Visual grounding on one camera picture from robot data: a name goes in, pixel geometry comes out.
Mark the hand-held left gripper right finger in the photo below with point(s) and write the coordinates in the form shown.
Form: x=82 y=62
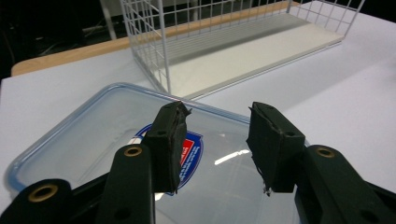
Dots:
x=277 y=146

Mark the clear plastic container lid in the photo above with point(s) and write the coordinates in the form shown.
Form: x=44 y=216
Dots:
x=93 y=133

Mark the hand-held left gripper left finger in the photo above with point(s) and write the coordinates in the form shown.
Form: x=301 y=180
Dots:
x=163 y=146

